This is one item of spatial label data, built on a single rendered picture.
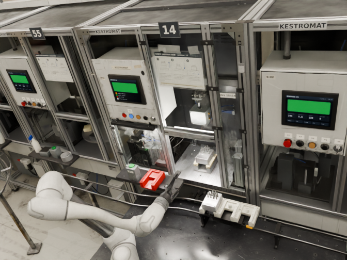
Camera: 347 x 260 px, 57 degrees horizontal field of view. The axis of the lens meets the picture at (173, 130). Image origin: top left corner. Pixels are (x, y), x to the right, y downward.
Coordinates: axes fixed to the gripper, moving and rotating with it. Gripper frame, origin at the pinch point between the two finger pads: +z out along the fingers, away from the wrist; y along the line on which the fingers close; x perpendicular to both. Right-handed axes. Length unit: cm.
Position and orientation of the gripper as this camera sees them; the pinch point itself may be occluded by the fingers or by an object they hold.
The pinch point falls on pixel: (178, 178)
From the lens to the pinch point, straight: 203.6
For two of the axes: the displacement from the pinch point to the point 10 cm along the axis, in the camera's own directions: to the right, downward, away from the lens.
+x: -8.7, -1.3, 4.7
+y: -1.7, -8.3, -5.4
